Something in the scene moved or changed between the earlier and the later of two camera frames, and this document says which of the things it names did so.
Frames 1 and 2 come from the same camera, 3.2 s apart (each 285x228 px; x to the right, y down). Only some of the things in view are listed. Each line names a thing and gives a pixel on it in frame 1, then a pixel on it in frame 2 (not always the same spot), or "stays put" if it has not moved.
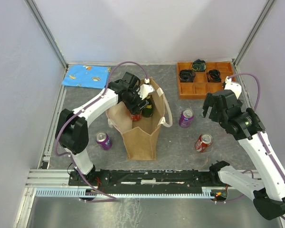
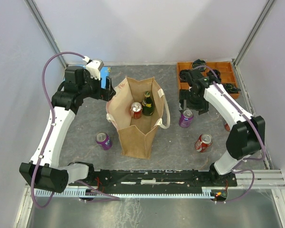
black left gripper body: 132,101 -> 93,89
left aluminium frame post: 38,18 stays put
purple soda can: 104,140 stays put
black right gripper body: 215,115 -> 193,102
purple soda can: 186,118 stays put
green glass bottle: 148,111 stays put
